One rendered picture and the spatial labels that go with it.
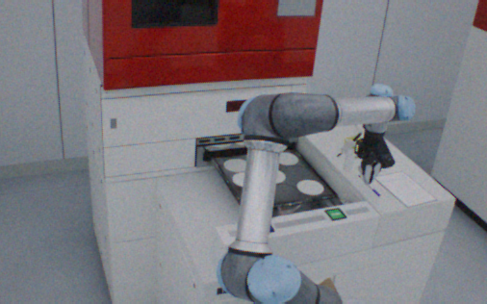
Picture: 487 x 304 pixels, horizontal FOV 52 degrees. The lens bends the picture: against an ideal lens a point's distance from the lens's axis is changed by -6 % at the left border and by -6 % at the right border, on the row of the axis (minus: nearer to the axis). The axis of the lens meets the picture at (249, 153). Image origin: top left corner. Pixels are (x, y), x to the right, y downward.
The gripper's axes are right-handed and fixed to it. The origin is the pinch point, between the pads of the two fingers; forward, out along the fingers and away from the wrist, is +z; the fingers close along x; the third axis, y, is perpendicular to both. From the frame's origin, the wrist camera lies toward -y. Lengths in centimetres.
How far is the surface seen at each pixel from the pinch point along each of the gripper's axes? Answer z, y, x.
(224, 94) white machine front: -17, 49, 37
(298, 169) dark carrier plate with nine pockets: 9.3, 29.0, 12.4
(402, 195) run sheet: 3.7, -6.9, -10.8
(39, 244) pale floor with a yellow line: 94, 122, 119
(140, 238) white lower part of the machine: 44, 50, 72
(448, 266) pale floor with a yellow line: 104, 37, -104
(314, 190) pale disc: 9.4, 14.4, 13.4
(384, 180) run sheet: 3.5, 3.9, -10.1
